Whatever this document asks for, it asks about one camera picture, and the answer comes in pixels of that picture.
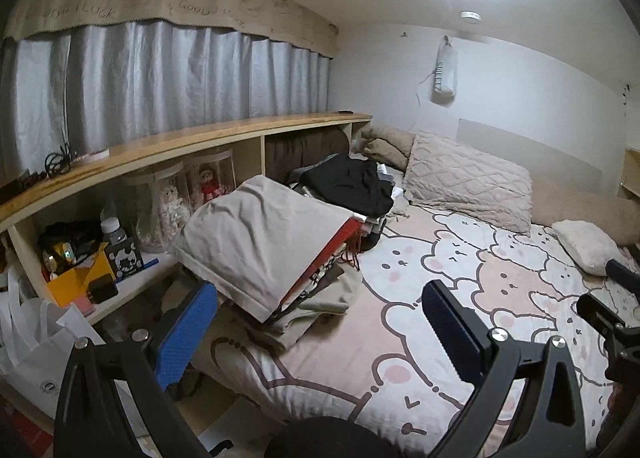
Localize smoke detector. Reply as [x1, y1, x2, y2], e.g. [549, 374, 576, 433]
[460, 10, 482, 24]

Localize long beige bolster cushion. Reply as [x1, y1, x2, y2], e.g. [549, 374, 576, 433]
[532, 176, 639, 247]

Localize plastic bottle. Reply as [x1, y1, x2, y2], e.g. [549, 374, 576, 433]
[101, 216, 127, 245]

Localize white plastic bag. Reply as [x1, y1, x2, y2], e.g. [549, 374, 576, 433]
[1, 263, 104, 418]

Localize small white fluffy pillow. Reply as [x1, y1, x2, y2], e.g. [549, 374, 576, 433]
[551, 219, 628, 277]

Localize black cable on shelf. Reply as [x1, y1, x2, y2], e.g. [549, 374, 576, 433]
[43, 142, 79, 175]

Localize bear print bed sheet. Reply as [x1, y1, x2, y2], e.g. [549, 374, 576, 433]
[193, 207, 639, 457]

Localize beige garment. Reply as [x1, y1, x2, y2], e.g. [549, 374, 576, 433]
[169, 175, 352, 322]

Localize clear jar with doll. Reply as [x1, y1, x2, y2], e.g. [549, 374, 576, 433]
[186, 149, 236, 209]

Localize red tasselled cloth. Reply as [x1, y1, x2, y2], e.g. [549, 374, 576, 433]
[279, 217, 362, 311]

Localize yellow storage box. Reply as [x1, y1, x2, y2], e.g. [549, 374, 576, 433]
[47, 242, 115, 307]

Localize grey window curtain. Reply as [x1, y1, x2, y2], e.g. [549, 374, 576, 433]
[1, 21, 330, 179]

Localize crumpled beige pillows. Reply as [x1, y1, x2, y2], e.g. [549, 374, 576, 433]
[352, 124, 414, 172]

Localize clear jar with white toy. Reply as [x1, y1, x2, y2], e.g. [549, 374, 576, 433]
[124, 161, 192, 253]

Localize large quilted beige pillow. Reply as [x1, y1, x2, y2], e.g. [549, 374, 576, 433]
[402, 132, 533, 235]

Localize beige curtain valance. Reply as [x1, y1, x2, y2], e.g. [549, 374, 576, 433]
[3, 0, 338, 57]

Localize pile of dark clothes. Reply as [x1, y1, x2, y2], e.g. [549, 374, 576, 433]
[288, 153, 396, 252]

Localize beige folded blanket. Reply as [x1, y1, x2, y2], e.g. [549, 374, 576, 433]
[216, 263, 363, 351]

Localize wooden side shelf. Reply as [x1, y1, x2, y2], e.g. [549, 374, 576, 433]
[1, 112, 371, 301]

